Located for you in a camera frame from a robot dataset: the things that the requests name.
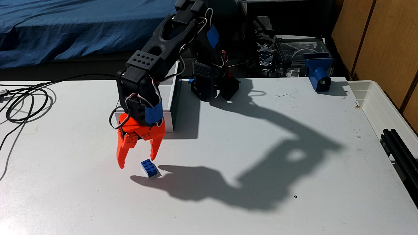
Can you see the blue toy brick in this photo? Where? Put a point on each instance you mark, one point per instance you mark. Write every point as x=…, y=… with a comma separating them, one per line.
x=149, y=168

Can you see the white cardboard box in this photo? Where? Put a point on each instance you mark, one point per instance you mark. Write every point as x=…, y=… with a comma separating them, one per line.
x=170, y=98

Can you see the blue bed sheet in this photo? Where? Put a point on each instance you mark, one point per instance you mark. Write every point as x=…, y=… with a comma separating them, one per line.
x=65, y=26

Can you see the white plastic bin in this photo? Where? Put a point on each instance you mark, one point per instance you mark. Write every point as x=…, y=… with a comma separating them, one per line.
x=378, y=104

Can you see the brown wooden cabinet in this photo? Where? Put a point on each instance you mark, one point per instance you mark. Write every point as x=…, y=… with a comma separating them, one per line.
x=385, y=39

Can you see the clear enclosure with black frame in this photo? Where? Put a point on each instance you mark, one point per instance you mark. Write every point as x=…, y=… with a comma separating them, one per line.
x=290, y=49

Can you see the blue printed camera mount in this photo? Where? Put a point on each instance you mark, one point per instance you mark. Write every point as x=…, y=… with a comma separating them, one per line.
x=318, y=70

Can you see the black aluminium rail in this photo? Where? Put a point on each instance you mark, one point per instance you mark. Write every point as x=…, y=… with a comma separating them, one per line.
x=400, y=153

